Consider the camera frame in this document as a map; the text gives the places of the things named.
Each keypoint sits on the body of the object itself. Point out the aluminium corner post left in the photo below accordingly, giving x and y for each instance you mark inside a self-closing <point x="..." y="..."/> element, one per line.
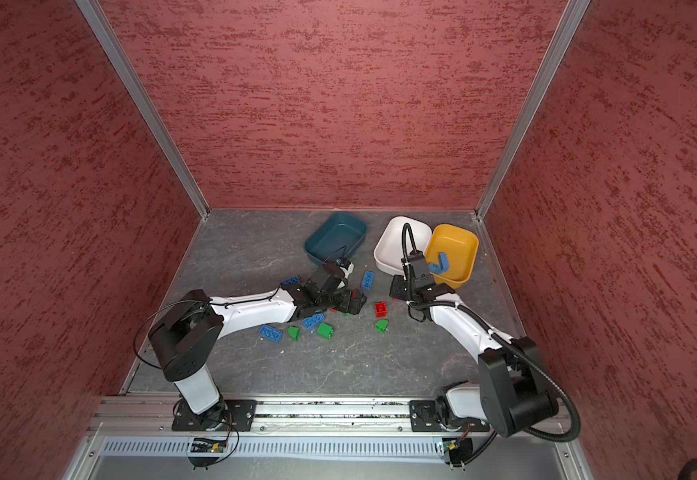
<point x="102" y="29"/>

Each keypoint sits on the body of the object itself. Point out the white plastic bin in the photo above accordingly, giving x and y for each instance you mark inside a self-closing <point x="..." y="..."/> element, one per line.
<point x="388" y="250"/>

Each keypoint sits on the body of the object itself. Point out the left controller board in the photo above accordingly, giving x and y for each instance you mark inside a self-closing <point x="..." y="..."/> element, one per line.
<point x="207" y="447"/>

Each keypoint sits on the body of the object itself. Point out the blue long lego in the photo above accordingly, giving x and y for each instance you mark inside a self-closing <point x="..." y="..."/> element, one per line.
<point x="271" y="334"/>
<point x="313" y="321"/>
<point x="294" y="280"/>

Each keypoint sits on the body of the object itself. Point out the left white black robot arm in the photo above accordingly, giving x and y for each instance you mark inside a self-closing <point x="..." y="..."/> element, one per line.
<point x="184" y="336"/>

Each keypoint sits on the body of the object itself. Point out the yellow plastic bin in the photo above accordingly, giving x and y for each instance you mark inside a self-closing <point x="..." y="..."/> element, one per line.
<point x="461" y="246"/>

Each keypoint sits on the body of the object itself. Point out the right controller board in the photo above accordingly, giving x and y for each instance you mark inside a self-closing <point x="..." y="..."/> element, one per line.
<point x="455" y="453"/>

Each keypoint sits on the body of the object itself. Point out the teal plastic bin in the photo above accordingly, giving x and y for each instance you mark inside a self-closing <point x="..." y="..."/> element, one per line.
<point x="339" y="236"/>

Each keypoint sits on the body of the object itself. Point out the green lego small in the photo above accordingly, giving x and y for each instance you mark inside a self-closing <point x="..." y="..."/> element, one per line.
<point x="381" y="326"/>

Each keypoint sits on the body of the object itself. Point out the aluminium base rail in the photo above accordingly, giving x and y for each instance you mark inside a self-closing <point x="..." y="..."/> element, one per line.
<point x="301" y="437"/>

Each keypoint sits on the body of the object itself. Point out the blue slope lego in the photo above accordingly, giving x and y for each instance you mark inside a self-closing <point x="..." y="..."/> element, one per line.
<point x="441" y="265"/>

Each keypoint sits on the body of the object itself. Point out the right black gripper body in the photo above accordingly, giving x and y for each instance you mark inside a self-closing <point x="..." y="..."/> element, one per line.
<point x="400" y="288"/>

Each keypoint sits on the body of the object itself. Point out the green lego slope front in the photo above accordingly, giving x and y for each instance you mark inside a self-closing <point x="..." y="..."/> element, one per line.
<point x="294" y="333"/>

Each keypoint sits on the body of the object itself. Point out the aluminium corner post right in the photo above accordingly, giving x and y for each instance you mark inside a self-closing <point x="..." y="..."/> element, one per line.
<point x="567" y="26"/>

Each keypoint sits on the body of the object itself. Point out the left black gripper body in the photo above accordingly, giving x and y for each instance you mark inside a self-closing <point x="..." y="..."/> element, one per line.
<point x="341" y="300"/>

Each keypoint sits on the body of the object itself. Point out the controller board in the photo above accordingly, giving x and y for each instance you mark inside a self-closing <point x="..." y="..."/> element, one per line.
<point x="455" y="453"/>
<point x="207" y="447"/>

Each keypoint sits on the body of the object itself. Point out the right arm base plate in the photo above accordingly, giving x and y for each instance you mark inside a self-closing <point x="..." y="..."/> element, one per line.
<point x="434" y="416"/>

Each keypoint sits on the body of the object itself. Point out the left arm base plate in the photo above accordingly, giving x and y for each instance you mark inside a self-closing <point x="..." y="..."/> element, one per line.
<point x="227" y="415"/>

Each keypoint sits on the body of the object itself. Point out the aluminium corner post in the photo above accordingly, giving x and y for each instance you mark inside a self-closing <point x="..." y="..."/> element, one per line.
<point x="102" y="29"/>
<point x="567" y="26"/>

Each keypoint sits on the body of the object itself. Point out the green lego block front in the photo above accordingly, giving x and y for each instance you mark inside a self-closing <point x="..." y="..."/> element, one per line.
<point x="325" y="331"/>

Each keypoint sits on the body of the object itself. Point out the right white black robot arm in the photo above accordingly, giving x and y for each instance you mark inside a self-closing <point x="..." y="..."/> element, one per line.
<point x="509" y="395"/>

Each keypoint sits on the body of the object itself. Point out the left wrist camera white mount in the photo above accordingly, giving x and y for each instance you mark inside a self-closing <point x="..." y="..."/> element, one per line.
<point x="346" y="266"/>

